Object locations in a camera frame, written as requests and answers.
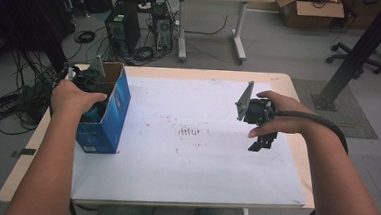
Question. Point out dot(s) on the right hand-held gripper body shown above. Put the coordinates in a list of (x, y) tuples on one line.
[(255, 109)]

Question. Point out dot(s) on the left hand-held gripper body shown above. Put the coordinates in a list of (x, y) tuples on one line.
[(90, 79)]

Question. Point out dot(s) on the blue cardboard box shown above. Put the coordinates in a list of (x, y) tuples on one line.
[(113, 116)]

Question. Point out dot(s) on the person's left hand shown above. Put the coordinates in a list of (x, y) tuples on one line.
[(70, 98)]

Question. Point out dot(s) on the person's right hand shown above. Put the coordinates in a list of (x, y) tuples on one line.
[(287, 123)]

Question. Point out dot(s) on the large black computer tower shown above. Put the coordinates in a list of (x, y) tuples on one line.
[(123, 28)]

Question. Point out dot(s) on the white board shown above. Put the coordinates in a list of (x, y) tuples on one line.
[(191, 167)]

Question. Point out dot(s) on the grey floor mat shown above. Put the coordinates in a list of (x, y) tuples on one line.
[(341, 123)]

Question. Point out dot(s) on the small black computer tower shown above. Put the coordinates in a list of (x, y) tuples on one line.
[(162, 27)]

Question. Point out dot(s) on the black tape strip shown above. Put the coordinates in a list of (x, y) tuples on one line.
[(25, 152)]

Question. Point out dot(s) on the black office chair base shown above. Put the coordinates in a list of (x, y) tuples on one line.
[(343, 51)]

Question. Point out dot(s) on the open brown cardboard box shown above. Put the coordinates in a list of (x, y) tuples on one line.
[(313, 11)]

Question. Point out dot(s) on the black metal post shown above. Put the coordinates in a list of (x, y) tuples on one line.
[(358, 54)]

